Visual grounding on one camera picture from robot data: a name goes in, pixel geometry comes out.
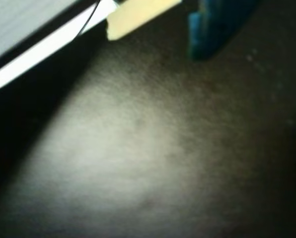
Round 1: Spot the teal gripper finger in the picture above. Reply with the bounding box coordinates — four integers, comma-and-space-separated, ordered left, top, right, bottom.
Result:
187, 0, 259, 60

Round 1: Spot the pale yellow block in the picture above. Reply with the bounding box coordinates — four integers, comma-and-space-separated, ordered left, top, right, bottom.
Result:
105, 0, 183, 42

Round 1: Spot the white round sorter ring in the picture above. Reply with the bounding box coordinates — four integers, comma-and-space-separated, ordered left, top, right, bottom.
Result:
0, 0, 119, 92

